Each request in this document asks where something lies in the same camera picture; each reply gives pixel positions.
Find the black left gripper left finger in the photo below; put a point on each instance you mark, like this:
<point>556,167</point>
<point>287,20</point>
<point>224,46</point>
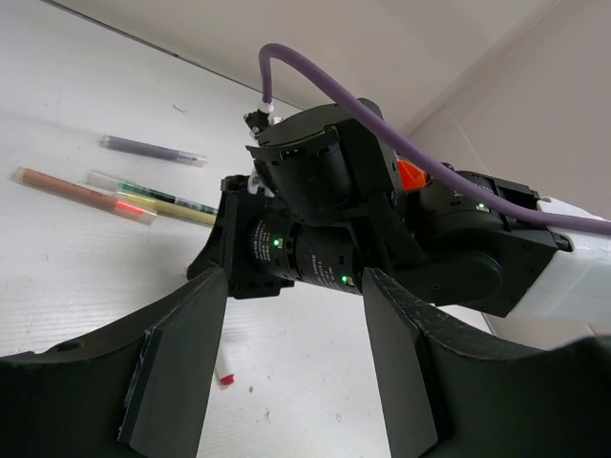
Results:
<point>137,387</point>

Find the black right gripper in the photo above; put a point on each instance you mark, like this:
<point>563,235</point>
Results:
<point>229,245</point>

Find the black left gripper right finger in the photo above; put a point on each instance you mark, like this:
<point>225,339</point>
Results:
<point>448,389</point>

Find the white marker red cap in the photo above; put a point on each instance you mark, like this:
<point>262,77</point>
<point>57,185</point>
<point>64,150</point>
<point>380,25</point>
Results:
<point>224,374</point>

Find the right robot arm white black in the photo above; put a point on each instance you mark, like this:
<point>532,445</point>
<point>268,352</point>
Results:
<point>325,202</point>

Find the green yellow highlighter pen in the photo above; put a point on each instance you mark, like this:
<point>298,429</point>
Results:
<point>163,203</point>

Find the brown marker pen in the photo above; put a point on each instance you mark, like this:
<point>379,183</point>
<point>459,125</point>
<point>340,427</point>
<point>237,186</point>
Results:
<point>80,194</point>

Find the grey purple pen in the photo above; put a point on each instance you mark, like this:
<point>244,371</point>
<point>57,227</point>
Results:
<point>129,146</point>

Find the orange round divided container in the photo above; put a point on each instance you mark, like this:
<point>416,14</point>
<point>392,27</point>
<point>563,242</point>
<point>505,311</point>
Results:
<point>413,178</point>

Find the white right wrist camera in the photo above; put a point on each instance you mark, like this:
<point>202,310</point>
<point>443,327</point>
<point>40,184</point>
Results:
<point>261,119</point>

